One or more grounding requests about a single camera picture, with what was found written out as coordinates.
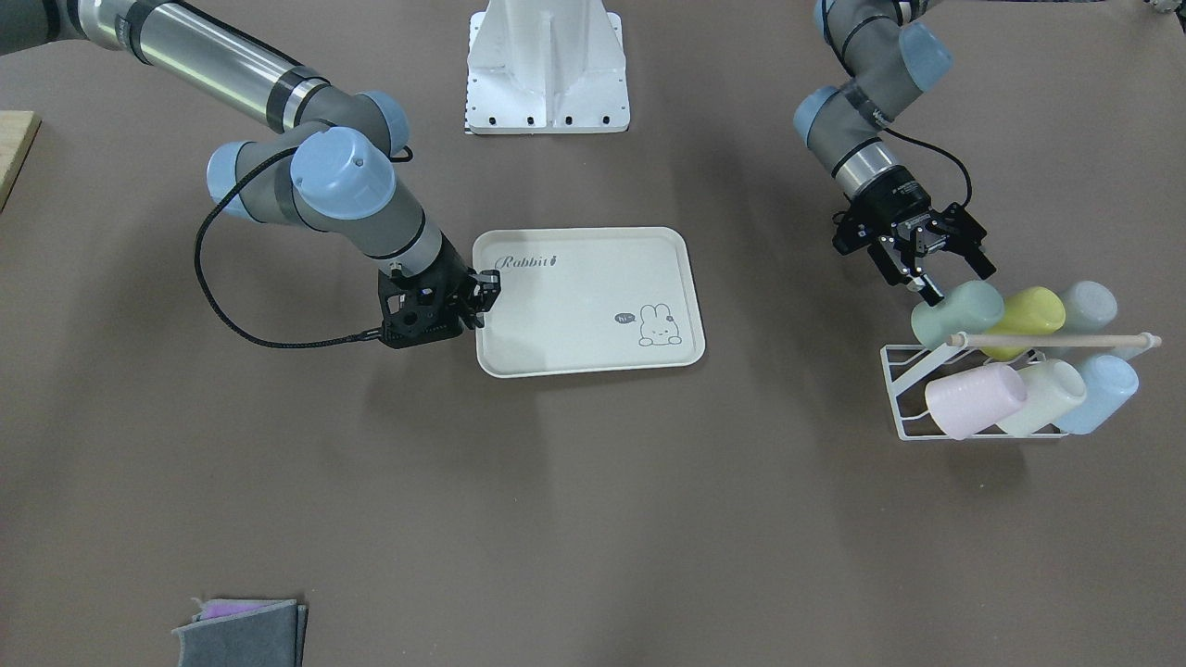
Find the green plastic cup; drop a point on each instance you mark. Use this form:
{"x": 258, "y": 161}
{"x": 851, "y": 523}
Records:
{"x": 972, "y": 307}

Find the grey folded cloth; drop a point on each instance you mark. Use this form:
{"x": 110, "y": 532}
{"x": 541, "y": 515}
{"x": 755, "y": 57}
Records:
{"x": 272, "y": 636}

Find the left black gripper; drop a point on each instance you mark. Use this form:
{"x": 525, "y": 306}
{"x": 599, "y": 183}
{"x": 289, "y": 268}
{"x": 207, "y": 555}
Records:
{"x": 894, "y": 196}

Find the white wire cup rack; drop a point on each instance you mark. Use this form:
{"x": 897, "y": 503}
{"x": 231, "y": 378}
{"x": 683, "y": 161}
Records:
{"x": 908, "y": 368}

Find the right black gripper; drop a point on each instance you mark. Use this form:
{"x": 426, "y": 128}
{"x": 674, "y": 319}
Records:
{"x": 455, "y": 269}

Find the yellow plastic cup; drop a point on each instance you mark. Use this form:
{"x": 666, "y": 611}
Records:
{"x": 1035, "y": 311}

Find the grey plastic cup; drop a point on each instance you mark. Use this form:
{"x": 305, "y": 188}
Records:
{"x": 1089, "y": 307}

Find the cream rabbit print tray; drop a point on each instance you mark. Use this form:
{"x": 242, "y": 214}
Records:
{"x": 588, "y": 300}

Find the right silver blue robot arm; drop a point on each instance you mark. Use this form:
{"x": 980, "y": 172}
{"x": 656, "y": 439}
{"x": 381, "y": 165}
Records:
{"x": 329, "y": 166}

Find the pale cream plastic cup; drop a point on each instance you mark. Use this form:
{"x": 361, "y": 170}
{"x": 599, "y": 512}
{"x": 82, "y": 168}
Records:
{"x": 1054, "y": 389}

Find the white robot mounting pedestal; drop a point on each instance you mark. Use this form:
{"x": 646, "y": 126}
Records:
{"x": 546, "y": 67}

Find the purple folded cloth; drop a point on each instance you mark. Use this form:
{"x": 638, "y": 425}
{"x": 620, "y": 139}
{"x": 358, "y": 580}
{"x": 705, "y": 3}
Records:
{"x": 225, "y": 607}

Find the pink plastic cup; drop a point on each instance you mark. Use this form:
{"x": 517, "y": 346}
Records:
{"x": 965, "y": 403}

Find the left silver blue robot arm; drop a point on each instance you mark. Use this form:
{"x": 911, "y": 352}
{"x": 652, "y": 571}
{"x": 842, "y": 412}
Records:
{"x": 891, "y": 58}

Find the light blue plastic cup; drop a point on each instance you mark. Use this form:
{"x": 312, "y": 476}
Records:
{"x": 1110, "y": 383}

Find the wooden cutting board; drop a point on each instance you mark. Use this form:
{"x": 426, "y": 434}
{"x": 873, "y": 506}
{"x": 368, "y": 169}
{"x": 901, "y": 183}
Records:
{"x": 18, "y": 130}

